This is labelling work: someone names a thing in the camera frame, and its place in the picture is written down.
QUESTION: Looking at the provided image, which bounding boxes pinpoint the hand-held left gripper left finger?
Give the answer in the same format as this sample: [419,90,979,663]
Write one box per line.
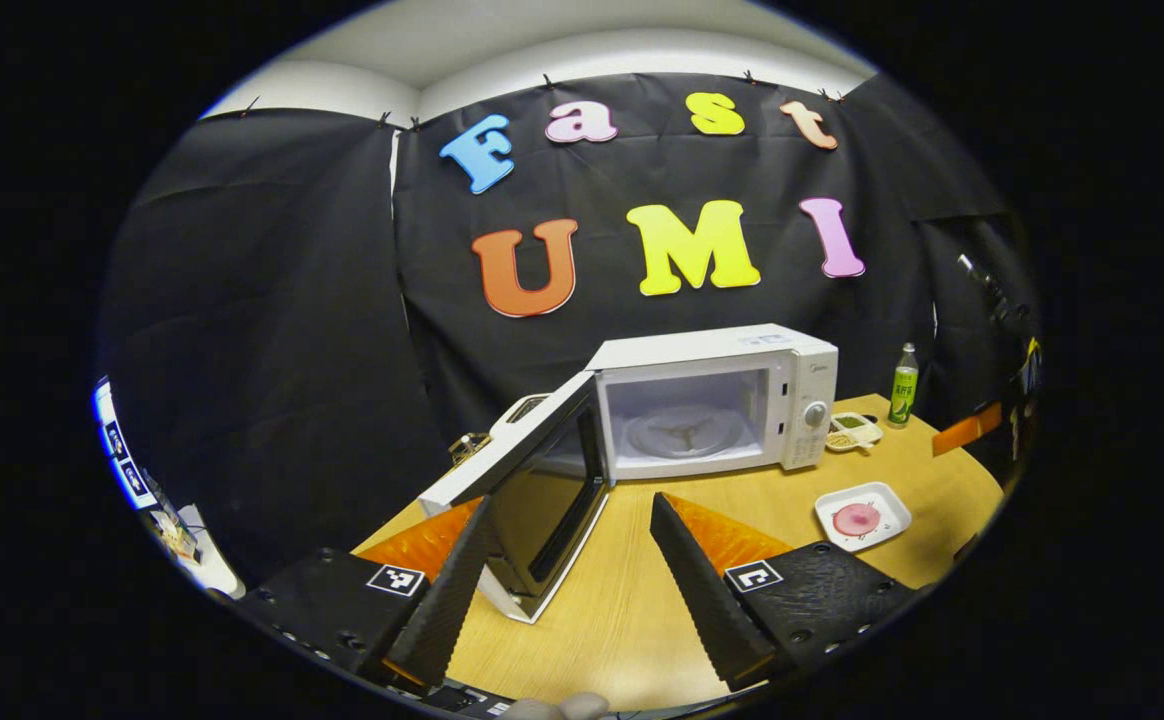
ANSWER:
[238,495,496,693]

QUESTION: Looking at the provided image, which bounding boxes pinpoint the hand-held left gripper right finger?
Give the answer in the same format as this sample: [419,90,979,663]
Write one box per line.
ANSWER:
[648,490,923,694]

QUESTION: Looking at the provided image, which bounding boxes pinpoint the white square food plate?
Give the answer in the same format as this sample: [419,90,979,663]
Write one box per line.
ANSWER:
[814,482,913,553]

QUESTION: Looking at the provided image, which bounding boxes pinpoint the pink round food slice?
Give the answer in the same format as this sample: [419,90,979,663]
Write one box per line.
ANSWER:
[832,503,883,538]

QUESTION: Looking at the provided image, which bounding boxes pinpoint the white microwave oven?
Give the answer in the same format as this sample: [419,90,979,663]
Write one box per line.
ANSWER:
[419,323,840,626]

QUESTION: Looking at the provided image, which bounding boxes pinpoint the green label drink bottle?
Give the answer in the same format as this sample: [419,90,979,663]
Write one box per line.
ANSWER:
[888,343,920,429]

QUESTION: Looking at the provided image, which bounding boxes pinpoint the white divided bean dish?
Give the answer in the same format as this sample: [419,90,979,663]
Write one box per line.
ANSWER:
[825,411,885,454]

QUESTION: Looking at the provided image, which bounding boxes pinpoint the glass turntable plate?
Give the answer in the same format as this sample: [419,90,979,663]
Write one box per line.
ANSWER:
[625,405,746,461]

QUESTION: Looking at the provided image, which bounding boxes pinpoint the white toaster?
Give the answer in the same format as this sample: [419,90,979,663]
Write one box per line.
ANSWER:
[490,392,553,441]

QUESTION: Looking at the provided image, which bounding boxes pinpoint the cluttered white side table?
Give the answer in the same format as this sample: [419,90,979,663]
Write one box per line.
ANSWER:
[142,500,243,599]

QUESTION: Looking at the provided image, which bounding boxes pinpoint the blue and white panel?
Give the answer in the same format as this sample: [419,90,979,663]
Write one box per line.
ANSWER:
[92,378,158,511]

